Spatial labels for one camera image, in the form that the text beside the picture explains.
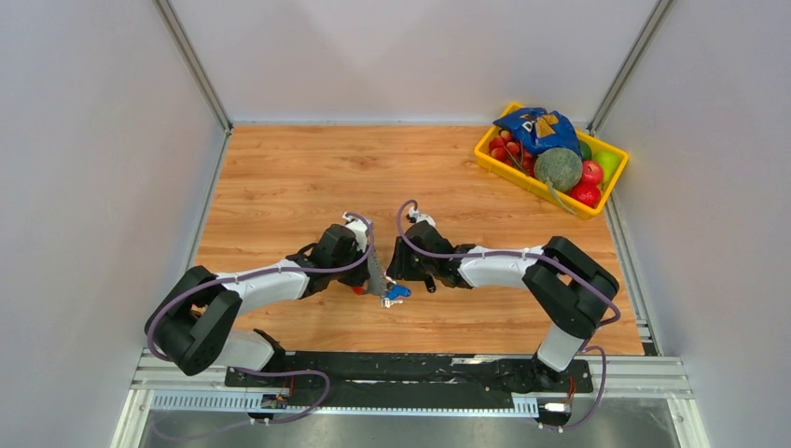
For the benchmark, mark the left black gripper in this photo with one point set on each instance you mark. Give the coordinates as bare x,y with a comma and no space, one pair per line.
359,278

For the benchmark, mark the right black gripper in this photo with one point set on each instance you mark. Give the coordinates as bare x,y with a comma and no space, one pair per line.
399,268

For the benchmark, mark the blue headed key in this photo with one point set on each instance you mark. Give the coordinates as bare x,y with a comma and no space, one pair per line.
397,292

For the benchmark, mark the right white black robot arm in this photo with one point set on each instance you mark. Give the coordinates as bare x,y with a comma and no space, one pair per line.
573,289

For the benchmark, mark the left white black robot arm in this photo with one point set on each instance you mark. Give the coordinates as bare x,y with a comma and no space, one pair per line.
193,327

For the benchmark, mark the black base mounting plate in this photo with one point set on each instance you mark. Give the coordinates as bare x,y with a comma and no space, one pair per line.
408,380

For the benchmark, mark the red cherry tomatoes bunch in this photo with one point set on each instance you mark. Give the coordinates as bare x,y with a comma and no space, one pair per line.
505,148

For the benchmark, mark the yellow plastic bin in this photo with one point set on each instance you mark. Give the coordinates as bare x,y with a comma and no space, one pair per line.
548,193

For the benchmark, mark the green round melon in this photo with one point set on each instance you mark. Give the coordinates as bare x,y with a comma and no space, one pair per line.
559,167

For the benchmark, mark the blue chips bag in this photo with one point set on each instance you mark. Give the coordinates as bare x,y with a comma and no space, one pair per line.
539,130

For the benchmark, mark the red apple lower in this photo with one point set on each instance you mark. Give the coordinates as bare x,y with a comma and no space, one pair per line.
586,194

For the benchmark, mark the red apple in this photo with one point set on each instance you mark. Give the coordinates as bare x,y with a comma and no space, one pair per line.
592,173
586,194

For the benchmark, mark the red apple upper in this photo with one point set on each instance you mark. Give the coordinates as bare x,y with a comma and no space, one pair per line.
592,173

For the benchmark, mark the dark green fruit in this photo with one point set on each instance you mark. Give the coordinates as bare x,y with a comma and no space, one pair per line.
585,150

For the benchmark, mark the light green apple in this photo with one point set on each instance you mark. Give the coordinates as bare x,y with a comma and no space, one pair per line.
608,162

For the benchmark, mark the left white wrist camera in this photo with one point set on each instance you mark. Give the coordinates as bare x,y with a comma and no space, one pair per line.
359,227

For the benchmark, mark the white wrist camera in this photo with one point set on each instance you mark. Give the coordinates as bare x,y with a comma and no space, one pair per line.
359,227
415,216

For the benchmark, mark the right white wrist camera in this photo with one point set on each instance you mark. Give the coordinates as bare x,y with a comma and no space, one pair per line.
415,216

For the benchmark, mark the white slotted cable duct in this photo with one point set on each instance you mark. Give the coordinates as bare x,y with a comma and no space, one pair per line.
259,402

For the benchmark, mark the aluminium frame rail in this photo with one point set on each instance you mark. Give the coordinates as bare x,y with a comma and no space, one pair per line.
637,401

